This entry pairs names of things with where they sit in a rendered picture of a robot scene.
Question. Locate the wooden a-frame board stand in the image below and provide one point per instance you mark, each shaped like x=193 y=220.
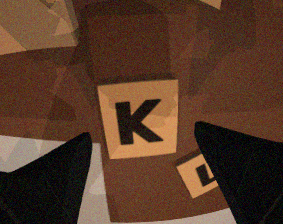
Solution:
x=34 y=24

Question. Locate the tan letter tile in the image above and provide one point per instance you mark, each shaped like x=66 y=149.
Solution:
x=139 y=117
x=215 y=4
x=196 y=174

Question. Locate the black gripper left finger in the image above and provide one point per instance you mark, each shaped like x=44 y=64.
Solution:
x=49 y=190

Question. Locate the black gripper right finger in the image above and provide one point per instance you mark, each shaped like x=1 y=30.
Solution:
x=248 y=169

